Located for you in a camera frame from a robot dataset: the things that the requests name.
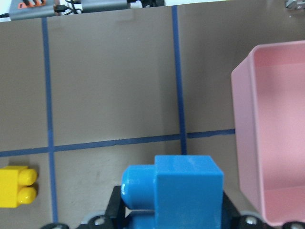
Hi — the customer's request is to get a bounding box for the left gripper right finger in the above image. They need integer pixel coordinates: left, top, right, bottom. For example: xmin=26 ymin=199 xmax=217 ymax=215
xmin=221 ymin=192 xmax=241 ymax=229

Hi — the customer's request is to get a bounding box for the pink plastic box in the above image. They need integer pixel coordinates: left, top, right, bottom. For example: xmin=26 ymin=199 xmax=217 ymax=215
xmin=231 ymin=41 xmax=305 ymax=226

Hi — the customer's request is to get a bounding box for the blue toy block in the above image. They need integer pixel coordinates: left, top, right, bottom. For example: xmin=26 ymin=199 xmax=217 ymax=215
xmin=121 ymin=155 xmax=224 ymax=229

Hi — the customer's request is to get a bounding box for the grey usb hub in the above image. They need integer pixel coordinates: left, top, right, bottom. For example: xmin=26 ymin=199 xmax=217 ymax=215
xmin=9 ymin=0 xmax=60 ymax=21

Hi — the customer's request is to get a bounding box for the yellow toy block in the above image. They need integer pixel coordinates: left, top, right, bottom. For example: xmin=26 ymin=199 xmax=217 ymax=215
xmin=0 ymin=166 xmax=38 ymax=208

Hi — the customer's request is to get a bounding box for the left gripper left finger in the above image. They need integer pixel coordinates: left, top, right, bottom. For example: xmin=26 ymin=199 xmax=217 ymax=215
xmin=104 ymin=186 xmax=128 ymax=229

